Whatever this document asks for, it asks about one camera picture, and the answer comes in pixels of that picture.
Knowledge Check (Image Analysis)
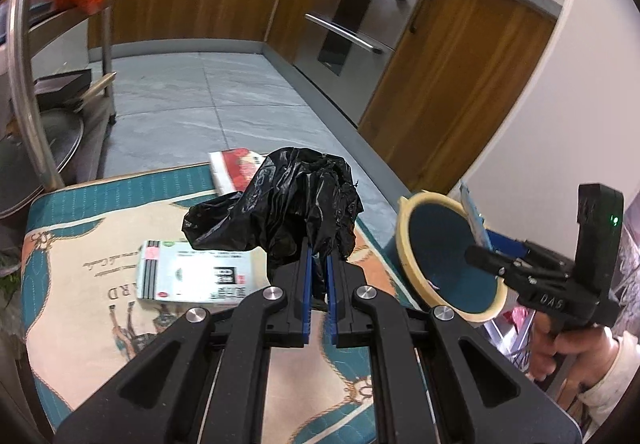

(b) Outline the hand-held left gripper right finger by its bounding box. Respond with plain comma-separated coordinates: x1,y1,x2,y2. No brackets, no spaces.
327,254,583,444

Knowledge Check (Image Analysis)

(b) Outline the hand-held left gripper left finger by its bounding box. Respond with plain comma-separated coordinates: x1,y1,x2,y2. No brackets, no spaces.
55,244,313,444

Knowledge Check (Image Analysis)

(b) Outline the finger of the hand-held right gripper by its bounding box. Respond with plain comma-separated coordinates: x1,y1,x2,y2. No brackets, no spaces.
465,244,531,281

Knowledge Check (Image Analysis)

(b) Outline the blue face mask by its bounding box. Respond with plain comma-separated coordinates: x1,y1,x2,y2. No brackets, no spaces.
457,181,488,249

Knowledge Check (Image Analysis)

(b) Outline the teal bin with beige rim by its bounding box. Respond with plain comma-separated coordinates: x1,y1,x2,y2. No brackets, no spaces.
397,191,508,325

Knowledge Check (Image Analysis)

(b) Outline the black plastic bag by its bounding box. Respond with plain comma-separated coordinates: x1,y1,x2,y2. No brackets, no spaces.
181,147,364,269

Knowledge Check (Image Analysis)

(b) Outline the person's right forearm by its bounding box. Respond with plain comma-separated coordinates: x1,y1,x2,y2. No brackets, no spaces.
565,339,633,444

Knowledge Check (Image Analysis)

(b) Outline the person's right hand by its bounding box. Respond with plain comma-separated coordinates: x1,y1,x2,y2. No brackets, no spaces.
527,309,623,382

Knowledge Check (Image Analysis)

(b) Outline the white cardboard box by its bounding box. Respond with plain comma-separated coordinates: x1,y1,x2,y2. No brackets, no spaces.
135,240,273,307

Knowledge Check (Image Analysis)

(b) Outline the red and white packet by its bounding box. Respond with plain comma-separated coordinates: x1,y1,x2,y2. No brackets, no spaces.
208,149,268,197

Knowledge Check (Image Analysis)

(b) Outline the teal and beige printed mat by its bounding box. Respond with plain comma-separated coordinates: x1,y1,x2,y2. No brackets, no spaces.
22,163,436,444

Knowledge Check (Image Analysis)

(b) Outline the stainless steel oven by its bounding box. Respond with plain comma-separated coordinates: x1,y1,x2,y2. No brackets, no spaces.
292,0,431,127

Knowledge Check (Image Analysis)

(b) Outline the metal pot lid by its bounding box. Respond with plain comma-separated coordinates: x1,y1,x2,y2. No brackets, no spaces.
0,108,86,219

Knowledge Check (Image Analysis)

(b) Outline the black flat box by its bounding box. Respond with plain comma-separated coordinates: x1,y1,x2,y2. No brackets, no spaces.
32,68,93,107

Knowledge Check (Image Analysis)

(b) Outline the stainless steel shelf rack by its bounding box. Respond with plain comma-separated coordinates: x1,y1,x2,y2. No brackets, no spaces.
0,0,133,195

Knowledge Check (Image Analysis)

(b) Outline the pan with wooden handle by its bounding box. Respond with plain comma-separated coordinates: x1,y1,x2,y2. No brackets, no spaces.
70,72,118,112

